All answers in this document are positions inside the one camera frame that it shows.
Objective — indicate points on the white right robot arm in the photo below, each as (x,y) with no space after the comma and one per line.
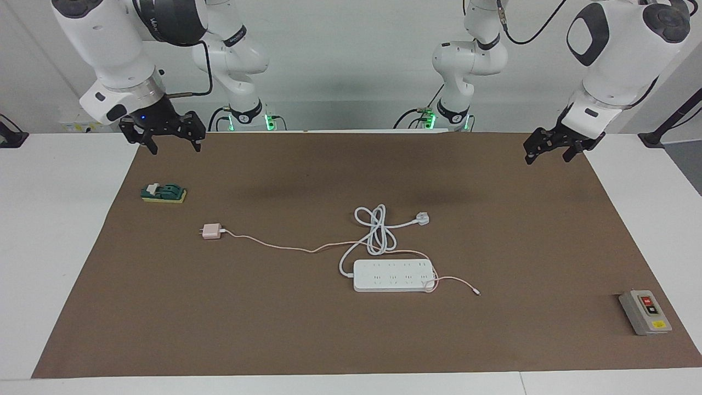
(109,49)

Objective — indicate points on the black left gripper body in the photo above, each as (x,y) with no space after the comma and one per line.
(565,137)

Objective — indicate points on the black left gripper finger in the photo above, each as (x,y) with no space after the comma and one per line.
(535,145)
(575,151)

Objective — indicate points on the black table clamp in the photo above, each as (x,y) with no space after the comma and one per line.
(11,138)

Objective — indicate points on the brown table mat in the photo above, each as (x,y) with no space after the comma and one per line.
(274,329)

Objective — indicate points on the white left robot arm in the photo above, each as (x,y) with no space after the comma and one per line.
(614,60)

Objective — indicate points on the pink charger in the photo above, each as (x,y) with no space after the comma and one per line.
(211,231)

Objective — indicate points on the grey on-off switch box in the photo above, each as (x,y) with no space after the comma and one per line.
(647,312)

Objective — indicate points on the white box yellow labels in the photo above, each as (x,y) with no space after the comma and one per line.
(77,127)

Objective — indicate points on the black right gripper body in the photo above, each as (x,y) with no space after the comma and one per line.
(159,118)

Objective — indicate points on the small green circuit board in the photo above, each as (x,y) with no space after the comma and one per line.
(164,192)

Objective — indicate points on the white power strip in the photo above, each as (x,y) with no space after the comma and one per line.
(392,277)

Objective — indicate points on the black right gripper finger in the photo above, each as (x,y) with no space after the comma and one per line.
(196,129)
(134,131)

